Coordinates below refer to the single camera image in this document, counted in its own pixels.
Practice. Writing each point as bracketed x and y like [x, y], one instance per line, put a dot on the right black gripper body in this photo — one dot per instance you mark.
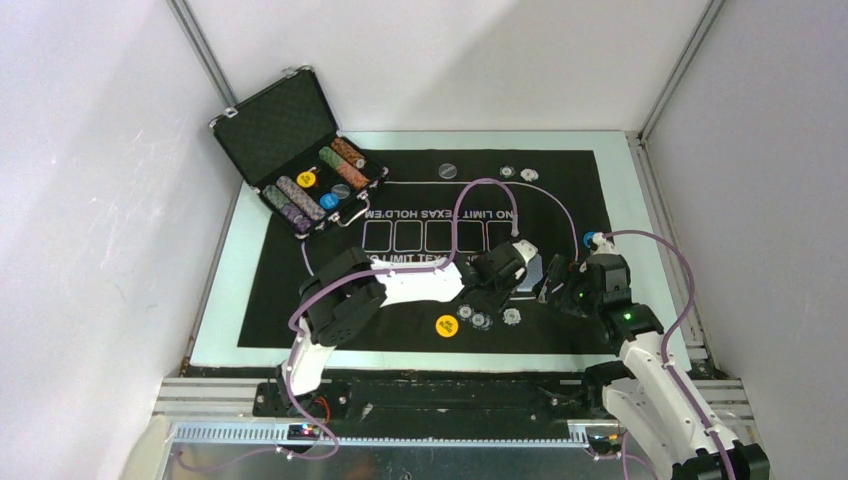
[575, 296]

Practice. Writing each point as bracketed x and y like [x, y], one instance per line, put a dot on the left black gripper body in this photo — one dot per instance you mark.
[499, 292]

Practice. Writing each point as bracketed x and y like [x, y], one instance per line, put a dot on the green blue chip front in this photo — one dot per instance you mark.
[465, 312]

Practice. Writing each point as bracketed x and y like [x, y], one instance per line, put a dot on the grey white chip front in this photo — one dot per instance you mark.
[481, 321]

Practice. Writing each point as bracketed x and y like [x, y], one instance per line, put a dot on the white blue chip front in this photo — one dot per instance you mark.
[511, 316]

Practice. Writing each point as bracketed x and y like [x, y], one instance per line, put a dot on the white blue chip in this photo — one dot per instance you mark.
[511, 316]
[529, 175]

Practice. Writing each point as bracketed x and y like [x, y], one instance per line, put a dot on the yellow big blind button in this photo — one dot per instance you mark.
[447, 326]

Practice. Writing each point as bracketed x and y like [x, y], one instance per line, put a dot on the white blue chip back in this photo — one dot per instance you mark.
[529, 175]

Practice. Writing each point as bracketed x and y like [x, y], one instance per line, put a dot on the grey white poker chip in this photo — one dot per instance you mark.
[506, 172]

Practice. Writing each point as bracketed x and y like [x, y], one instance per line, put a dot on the black dealer button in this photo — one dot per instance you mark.
[447, 171]

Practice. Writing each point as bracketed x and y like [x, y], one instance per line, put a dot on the blue small blind button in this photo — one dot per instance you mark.
[588, 239]

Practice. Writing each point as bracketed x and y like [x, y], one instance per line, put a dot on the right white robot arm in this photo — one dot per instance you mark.
[659, 407]

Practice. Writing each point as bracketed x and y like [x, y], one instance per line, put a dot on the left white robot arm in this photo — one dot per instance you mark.
[344, 296]

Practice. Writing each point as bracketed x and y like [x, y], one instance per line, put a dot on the blue playing card deck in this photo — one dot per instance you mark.
[534, 274]

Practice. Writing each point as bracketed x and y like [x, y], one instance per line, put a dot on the black poker table mat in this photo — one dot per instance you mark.
[412, 218]

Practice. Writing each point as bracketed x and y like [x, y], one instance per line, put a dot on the clear dealer button in case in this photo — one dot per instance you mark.
[341, 191]

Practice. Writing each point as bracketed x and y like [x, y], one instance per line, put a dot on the blue button in case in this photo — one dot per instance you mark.
[329, 201]

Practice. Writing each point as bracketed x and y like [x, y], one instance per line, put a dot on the pink grey chip row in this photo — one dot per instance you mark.
[300, 198]

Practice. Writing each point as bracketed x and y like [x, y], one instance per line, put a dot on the red brown chip row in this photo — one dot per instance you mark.
[349, 153]

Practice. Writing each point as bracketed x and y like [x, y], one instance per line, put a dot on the green orange chip row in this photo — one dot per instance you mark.
[344, 169]

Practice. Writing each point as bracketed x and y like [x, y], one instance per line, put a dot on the yellow button in case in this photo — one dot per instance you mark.
[306, 179]

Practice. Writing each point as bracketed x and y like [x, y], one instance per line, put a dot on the electronics board with leds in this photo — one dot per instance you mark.
[303, 432]

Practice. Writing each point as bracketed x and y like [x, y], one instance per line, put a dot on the black aluminium chip case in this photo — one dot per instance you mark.
[279, 131]

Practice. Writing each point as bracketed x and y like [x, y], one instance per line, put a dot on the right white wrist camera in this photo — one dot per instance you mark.
[602, 245]

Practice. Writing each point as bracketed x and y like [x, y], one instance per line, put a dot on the black metal base rail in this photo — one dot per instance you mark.
[395, 408]

